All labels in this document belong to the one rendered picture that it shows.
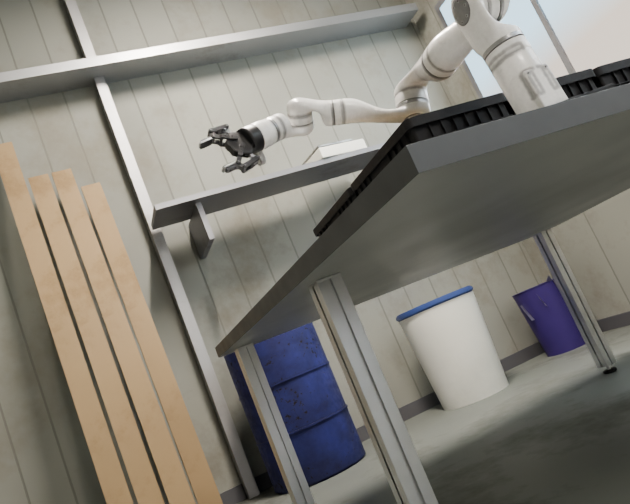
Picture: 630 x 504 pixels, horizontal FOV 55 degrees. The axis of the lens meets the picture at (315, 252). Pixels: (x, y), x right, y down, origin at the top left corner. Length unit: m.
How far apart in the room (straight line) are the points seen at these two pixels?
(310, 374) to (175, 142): 1.74
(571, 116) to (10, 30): 3.77
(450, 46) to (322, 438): 2.03
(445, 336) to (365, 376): 2.16
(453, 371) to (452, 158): 2.71
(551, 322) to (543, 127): 3.17
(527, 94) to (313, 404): 2.05
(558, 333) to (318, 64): 2.41
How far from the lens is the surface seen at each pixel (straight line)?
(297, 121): 1.71
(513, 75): 1.34
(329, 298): 1.28
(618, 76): 1.87
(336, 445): 3.05
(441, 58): 1.54
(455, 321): 3.42
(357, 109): 1.71
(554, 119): 0.92
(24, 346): 3.56
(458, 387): 3.46
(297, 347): 3.03
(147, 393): 3.10
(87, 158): 3.87
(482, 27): 1.37
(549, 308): 4.00
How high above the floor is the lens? 0.49
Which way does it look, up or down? 10 degrees up
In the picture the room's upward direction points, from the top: 23 degrees counter-clockwise
